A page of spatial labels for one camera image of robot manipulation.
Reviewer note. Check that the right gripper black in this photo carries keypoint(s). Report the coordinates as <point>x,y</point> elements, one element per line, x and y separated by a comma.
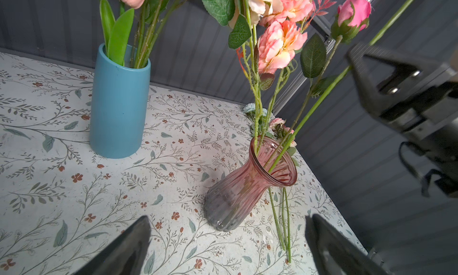
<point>417,96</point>

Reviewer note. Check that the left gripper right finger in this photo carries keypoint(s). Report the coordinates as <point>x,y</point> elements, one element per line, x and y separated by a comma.
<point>333,254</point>

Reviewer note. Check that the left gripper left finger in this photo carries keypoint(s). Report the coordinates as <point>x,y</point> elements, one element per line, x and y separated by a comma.
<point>125,255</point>

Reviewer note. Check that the pink glass vase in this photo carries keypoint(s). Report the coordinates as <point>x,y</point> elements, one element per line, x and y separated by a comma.
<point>231,200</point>

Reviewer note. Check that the pink peony stem with bud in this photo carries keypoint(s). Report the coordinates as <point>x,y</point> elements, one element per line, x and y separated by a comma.
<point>278,33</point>

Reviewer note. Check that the teal ceramic vase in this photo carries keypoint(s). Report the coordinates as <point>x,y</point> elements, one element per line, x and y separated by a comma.
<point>118,107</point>

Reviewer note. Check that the cream peony stem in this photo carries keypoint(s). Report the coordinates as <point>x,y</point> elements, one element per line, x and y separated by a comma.
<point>242,39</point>

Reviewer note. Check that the pink tulip stem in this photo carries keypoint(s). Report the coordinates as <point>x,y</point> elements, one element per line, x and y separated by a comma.
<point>117,31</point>

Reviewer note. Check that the bunch of artificial flowers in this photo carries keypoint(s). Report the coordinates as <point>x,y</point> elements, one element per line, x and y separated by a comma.
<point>275,127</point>

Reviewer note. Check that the floral table mat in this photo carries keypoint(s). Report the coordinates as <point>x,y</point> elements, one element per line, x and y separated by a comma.
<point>61,203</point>

